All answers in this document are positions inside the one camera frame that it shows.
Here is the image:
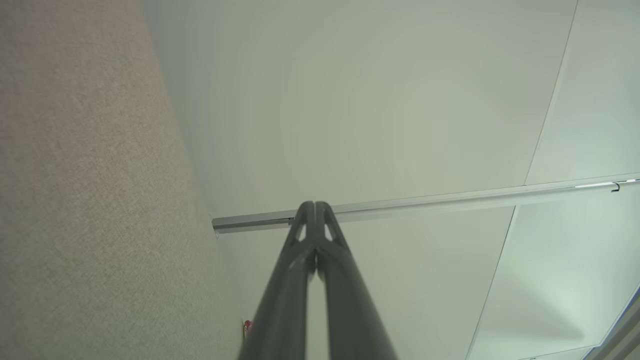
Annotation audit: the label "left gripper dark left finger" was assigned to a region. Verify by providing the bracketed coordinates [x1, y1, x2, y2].
[239, 201, 317, 360]

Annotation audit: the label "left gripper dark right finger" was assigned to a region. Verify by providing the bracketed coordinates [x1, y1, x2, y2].
[315, 201, 398, 360]

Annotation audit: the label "grey slotted metal wall post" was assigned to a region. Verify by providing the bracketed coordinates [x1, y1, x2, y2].
[211, 172, 640, 236]

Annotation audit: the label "grey partition frame rail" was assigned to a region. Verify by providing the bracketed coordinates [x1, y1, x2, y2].
[582, 285, 640, 360]

